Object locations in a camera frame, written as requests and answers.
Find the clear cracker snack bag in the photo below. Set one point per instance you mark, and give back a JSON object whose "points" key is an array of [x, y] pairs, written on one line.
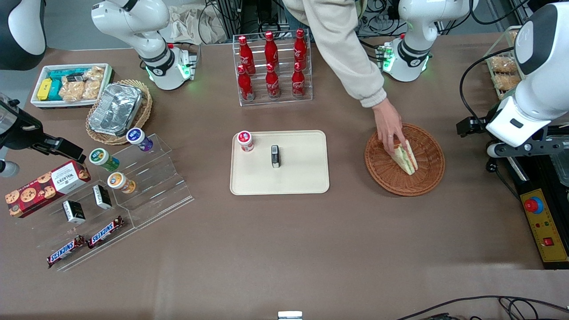
{"points": [[93, 82], [72, 90]]}

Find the red cola bottle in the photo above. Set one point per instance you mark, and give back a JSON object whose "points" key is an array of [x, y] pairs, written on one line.
{"points": [[245, 86], [298, 81], [300, 46], [246, 55], [272, 83], [271, 49]]}

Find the teal snack box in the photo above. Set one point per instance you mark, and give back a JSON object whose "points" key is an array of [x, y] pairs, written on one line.
{"points": [[55, 90], [66, 73]]}

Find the red emergency stop button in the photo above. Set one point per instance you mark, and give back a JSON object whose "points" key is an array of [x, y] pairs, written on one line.
{"points": [[533, 205]]}

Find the oval light wicker basket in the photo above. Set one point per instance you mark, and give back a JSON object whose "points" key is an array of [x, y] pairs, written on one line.
{"points": [[144, 111]]}

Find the crumpled beige paper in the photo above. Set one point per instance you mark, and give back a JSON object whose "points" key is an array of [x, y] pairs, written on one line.
{"points": [[191, 22]]}

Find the red lid yogurt cup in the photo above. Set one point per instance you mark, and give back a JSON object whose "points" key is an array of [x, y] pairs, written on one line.
{"points": [[245, 140]]}

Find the person's bare hand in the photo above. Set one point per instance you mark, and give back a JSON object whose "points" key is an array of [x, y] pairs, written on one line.
{"points": [[389, 124]]}

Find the triangle sandwich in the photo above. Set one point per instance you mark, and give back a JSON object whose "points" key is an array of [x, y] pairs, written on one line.
{"points": [[408, 160]]}

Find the metal container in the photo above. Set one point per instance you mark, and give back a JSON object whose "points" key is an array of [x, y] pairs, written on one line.
{"points": [[561, 171]]}

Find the beige sleeved forearm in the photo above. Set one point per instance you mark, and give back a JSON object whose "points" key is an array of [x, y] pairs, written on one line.
{"points": [[351, 66]]}

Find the white rectangular bin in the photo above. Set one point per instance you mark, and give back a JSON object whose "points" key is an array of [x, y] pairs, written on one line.
{"points": [[38, 103]]}

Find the red Walkers cookie box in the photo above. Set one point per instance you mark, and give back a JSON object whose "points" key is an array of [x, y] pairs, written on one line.
{"points": [[44, 189]]}

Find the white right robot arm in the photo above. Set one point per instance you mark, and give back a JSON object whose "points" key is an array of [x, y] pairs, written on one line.
{"points": [[146, 26]]}

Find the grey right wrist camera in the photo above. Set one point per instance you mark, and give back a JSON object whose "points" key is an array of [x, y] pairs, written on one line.
{"points": [[8, 169]]}

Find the small black box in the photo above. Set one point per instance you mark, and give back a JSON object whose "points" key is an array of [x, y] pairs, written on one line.
{"points": [[102, 197], [74, 212], [275, 156]]}

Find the yellow control panel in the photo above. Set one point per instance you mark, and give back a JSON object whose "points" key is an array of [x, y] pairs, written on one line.
{"points": [[544, 231]]}

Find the purple lid yogurt cup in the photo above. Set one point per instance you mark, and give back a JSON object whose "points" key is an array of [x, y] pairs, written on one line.
{"points": [[138, 138]]}

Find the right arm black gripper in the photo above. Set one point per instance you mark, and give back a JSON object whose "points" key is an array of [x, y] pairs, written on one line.
{"points": [[21, 137]]}

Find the small white grey device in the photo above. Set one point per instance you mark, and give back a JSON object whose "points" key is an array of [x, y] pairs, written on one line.
{"points": [[290, 315]]}

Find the clear acrylic bottle rack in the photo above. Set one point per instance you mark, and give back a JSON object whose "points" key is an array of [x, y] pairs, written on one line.
{"points": [[284, 100]]}

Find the cream plastic tray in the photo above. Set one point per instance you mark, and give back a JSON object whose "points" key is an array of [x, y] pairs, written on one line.
{"points": [[302, 173]]}

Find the Snickers chocolate bar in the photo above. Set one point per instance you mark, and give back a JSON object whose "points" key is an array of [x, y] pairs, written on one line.
{"points": [[66, 251], [106, 232]]}

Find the green lid yogurt cup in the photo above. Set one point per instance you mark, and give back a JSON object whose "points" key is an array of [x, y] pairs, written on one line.
{"points": [[102, 158]]}

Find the bagged bread snack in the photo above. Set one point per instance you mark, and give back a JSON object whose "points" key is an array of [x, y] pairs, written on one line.
{"points": [[506, 82], [503, 64]]}

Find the black machine base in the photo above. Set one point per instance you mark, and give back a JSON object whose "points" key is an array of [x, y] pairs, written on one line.
{"points": [[529, 178]]}

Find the round brown wicker basket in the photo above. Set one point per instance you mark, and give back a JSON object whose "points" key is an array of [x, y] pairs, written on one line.
{"points": [[426, 178]]}

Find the clear snack shelf rack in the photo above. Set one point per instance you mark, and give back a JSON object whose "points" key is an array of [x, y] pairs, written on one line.
{"points": [[493, 49]]}

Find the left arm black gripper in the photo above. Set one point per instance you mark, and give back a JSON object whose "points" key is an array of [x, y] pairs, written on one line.
{"points": [[472, 126]]}

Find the clear acrylic stepped stand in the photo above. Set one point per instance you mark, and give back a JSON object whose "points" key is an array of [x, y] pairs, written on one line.
{"points": [[160, 186], [49, 231]]}

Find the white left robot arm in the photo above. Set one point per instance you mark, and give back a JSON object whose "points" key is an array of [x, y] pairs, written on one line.
{"points": [[542, 89]]}

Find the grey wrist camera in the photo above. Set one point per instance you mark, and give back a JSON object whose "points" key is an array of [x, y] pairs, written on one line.
{"points": [[496, 149], [8, 169]]}

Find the yellow snack box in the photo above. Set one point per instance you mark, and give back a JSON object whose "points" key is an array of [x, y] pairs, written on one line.
{"points": [[44, 89]]}

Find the orange lid yogurt cup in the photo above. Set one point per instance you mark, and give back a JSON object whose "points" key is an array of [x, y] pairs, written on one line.
{"points": [[120, 182]]}

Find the aluminium foil tray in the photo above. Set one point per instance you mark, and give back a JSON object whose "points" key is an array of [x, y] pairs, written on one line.
{"points": [[115, 109]]}

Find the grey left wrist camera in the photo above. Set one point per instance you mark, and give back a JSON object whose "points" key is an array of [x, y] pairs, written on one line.
{"points": [[496, 149]]}

